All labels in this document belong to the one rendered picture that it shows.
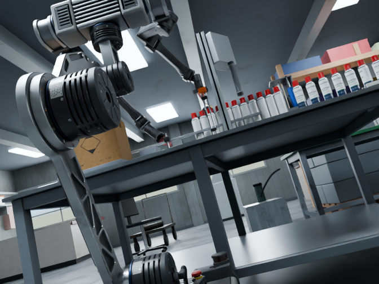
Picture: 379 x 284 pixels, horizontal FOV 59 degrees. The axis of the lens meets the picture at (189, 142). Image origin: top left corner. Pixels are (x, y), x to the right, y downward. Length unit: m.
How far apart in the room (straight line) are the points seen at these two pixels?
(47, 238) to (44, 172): 3.37
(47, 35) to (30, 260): 1.11
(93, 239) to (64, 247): 7.47
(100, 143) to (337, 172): 3.21
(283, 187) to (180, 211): 3.08
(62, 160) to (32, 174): 10.78
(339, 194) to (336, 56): 2.83
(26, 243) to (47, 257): 6.78
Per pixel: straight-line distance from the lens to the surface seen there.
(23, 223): 1.98
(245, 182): 10.02
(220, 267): 1.40
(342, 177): 4.41
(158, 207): 10.21
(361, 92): 1.64
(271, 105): 2.02
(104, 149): 1.78
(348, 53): 6.47
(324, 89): 2.08
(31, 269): 1.97
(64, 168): 0.99
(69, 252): 8.49
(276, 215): 4.30
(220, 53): 2.00
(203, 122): 2.03
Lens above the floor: 0.53
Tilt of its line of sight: 11 degrees up
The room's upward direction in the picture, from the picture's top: 15 degrees counter-clockwise
